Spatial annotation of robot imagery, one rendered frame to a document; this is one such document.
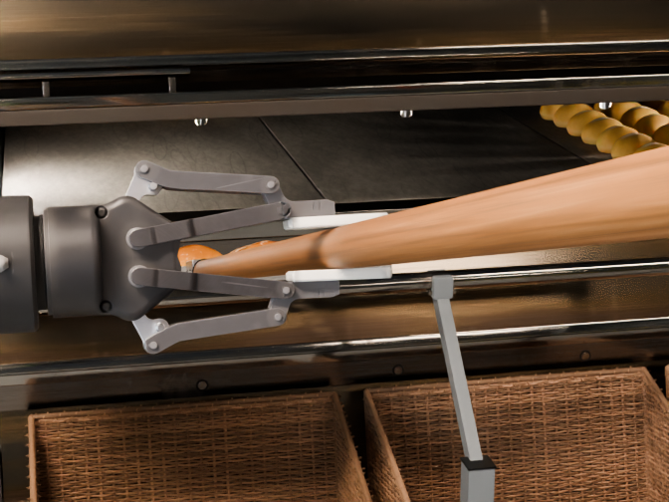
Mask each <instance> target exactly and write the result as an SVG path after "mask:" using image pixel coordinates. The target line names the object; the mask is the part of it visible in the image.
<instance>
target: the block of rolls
mask: <svg viewBox="0 0 669 502"><path fill-rule="evenodd" d="M540 115H541V117H542V118H543V119H544V120H549V121H554V123H555V125H556V126H558V127H565V128H566V129H567V132H568V133H569V134H570V135H574V136H581V138H582V141H583V142H584V143H587V144H596V146H597V148H598V150H599V151H600V152H604V153H611V156H612V158H613V159H615V158H619V157H623V156H626V155H631V154H635V153H639V152H643V151H647V150H651V149H655V148H659V147H663V146H667V145H669V101H649V102H642V103H641V105H640V104H638V103H636V102H624V103H610V107H609V109H602V108H600V107H599V104H594V106H593V108H591V107H590V106H588V105H586V104H575V105H550V106H541V109H540Z"/></svg>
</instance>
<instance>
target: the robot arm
mask: <svg viewBox="0 0 669 502"><path fill-rule="evenodd" d="M133 173H134V176H133V179H132V181H131V183H130V186H129V188H128V191H127V193H126V195H124V196H120V197H118V198H116V199H115V200H113V201H111V202H109V203H105V204H91V205H69V206H47V208H48V209H45V210H43V214H39V216H34V209H33V198H32V197H31V196H29V195H6V196H0V334H13V333H30V332H36V331H37V330H38V329H39V310H47V309H48V315H49V316H51V315H53V318H69V317H85V316H103V315H112V316H117V317H119V318H121V319H123V320H126V321H132V323H133V324H134V326H135V328H136V330H137V332H138V334H139V335H140V337H141V339H142V345H143V348H144V349H145V350H146V351H147V352H148V353H150V354H157V353H159V352H161V351H163V350H165V349H167V348H168V347H170V346H172V345H174V344H176V343H178V342H179V341H186V340H192V339H199V338H205V337H212V336H218V335H224V334H231V333H237V332H244V331H250V330H257V329H263V328H270V327H276V326H281V325H283V324H284V323H285V322H286V320H287V313H288V310H289V307H290V304H291V303H292V302H293V301H294V300H296V299H305V298H328V297H334V296H336V295H338V294H339V280H357V279H382V278H390V277H391V276H392V269H390V267H385V268H359V269H333V270H308V271H288V273H286V281H288V282H284V281H274V280H264V279H253V278H243V277H232V276H222V275H212V274H201V273H192V272H182V271H181V265H180V262H179V259H178V251H179V246H180V240H183V239H188V238H192V237H197V236H202V235H208V234H213V233H218V232H223V231H228V230H233V229H238V228H243V227H248V226H253V225H258V224H263V223H268V222H273V221H278V220H285V221H283V226H284V229H285V230H300V229H318V228H335V227H340V226H344V225H348V224H351V223H355V222H359V221H363V220H367V219H371V218H375V217H379V216H383V215H387V212H383V213H365V214H348V215H335V203H334V202H333V201H330V200H328V199H323V200H305V201H291V200H288V199H287V198H286V197H285V196H284V194H283V192H282V190H281V187H280V183H279V180H278V179H277V178H276V177H275V176H268V175H250V174H231V173H213V172H194V171H176V170H169V169H166V168H164V167H162V166H159V165H157V164H155V163H152V162H150V161H148V160H141V161H140V162H139V163H138V164H137V165H136V166H135V168H134V171H133ZM161 189H165V190H172V191H188V192H207V193H227V194H246V195H262V197H263V200H264V202H265V205H260V206H255V207H250V208H245V209H239V210H234V211H229V212H224V213H219V214H214V215H209V216H204V217H198V218H193V219H187V220H182V221H177V222H171V221H170V220H168V219H167V218H165V217H164V216H162V215H160V214H159V213H157V212H156V211H154V210H153V209H151V208H150V207H148V206H147V205H145V204H144V203H142V202H140V199H141V198H142V197H143V196H146V195H148V196H155V195H157V194H158V193H159V192H160V190H161ZM176 289H177V290H188V291H199V292H210V293H220V294H231V295H242V296H252V297H263V298H271V300H270V303H269V306H268V309H263V310H256V311H250V312H243V313H236V314H230V315H223V316H217V317H210V318H204V319H197V320H190V321H184V322H178V323H174V324H171V325H168V323H167V322H166V321H165V320H163V319H154V320H152V319H149V318H148V317H147V316H146V315H145V314H146V313H148V312H149V311H150V310H151V309H153V308H154V307H155V306H156V305H158V304H159V303H160V302H161V301H163V300H164V299H165V298H166V297H167V296H169V295H170V294H171V293H172V292H174V291H175V290H176Z"/></svg>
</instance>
